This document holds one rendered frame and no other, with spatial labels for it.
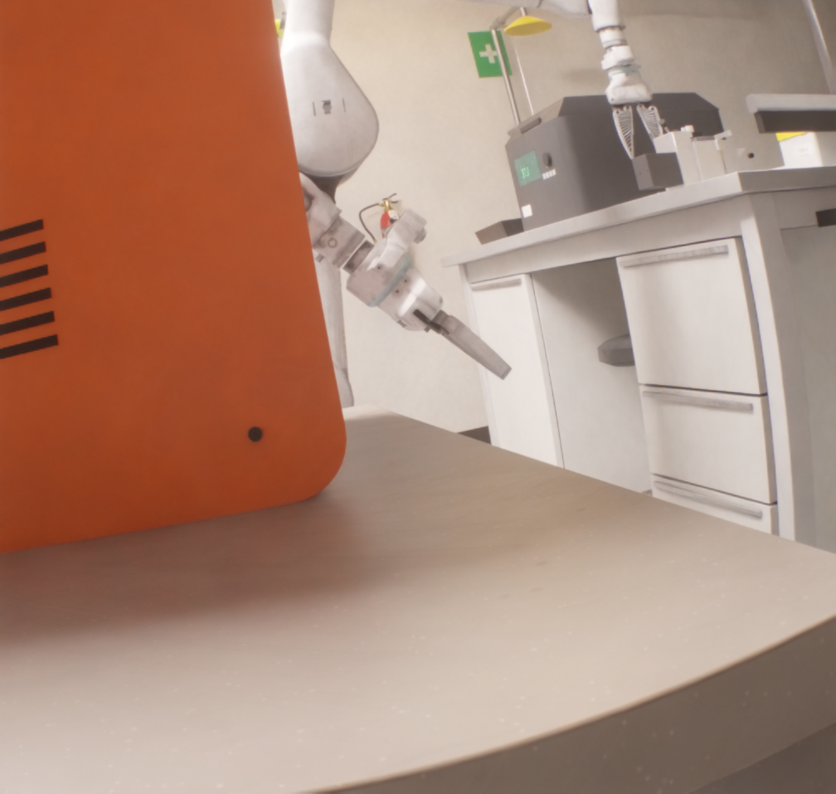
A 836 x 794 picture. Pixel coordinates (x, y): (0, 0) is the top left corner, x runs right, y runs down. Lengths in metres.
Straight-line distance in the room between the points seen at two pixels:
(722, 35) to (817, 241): 4.68
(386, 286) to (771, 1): 5.56
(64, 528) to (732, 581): 0.33
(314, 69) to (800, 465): 0.97
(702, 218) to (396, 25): 3.92
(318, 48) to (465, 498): 1.18
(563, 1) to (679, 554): 1.85
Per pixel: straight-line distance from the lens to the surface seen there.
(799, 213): 1.50
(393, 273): 1.31
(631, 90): 2.04
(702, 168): 1.70
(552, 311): 2.51
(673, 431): 1.85
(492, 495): 0.40
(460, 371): 5.13
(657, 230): 1.75
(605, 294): 2.57
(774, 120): 1.32
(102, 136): 0.48
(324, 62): 1.52
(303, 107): 1.50
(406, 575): 0.31
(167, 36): 0.49
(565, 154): 2.18
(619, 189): 2.20
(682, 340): 1.74
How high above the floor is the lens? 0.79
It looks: 4 degrees down
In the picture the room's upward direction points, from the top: 11 degrees counter-clockwise
